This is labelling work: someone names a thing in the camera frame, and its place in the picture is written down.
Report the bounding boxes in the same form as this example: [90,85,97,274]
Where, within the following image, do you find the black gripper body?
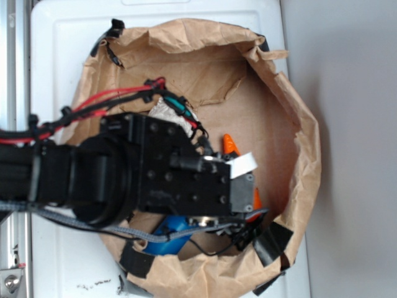
[100,113,248,223]

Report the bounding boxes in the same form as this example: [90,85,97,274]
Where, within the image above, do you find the blue plastic bottle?
[143,215,191,256]

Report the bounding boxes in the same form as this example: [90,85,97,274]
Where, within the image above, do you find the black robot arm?
[1,113,254,228]

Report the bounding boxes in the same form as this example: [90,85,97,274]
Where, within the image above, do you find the orange toy carrot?
[223,134,262,214]

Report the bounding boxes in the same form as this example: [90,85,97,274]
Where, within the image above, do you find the crumpled white paper ball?
[148,97,194,137]

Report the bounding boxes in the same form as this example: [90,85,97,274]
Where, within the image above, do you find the white paper tag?
[226,152,258,179]

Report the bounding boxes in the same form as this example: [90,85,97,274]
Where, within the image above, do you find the brown paper bag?
[72,18,321,297]

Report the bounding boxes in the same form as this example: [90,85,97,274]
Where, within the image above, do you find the white plastic bin lid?
[30,0,312,298]

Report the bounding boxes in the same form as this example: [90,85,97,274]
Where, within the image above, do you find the grey braided cable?
[0,200,269,243]

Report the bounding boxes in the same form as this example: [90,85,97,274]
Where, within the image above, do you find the red and black cable bundle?
[0,77,212,156]

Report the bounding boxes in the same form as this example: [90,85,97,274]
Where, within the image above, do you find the silver aluminium frame rail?
[1,1,33,297]

